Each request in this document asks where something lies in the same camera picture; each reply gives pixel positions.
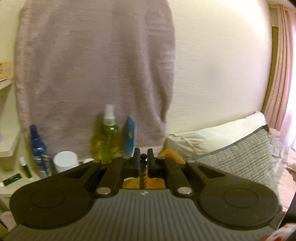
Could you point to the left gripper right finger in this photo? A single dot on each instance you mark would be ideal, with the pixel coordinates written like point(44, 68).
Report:
point(170, 171)

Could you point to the white cream jar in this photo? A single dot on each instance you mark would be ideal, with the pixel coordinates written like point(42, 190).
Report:
point(65, 160)

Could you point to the cream corner shelf unit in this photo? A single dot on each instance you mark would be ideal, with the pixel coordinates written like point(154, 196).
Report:
point(9, 162)

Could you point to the orange plastic tray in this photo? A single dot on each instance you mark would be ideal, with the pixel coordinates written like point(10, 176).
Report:
point(154, 183)

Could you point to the small green-label jar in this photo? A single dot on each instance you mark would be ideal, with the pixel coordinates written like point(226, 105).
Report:
point(87, 160)

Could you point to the black white lip balm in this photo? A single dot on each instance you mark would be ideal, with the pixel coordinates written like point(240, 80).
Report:
point(25, 167)

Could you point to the dark green lying tube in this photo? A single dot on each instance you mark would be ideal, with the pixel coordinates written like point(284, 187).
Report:
point(10, 180)

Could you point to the pink curtain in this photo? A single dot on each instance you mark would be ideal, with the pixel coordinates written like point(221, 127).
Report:
point(278, 89)

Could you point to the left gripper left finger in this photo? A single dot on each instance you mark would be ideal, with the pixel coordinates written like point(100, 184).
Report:
point(116, 172)

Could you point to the blue white tube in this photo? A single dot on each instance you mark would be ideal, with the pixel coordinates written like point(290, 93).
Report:
point(130, 136)

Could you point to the cardboard box on shelf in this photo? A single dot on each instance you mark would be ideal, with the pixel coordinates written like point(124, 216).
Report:
point(6, 70)

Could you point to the cream pillow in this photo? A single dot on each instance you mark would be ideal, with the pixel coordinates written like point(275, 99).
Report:
point(207, 140)

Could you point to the grey woven pillow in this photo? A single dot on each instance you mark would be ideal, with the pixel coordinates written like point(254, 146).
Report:
point(244, 164)

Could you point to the green olive spray bottle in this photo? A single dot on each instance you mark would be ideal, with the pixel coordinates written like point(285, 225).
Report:
point(105, 143)

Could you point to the blue spray bottle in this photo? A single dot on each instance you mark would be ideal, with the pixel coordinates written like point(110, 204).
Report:
point(38, 150)

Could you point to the hanging mauve towel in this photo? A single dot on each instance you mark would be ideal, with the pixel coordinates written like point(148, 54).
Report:
point(75, 57)

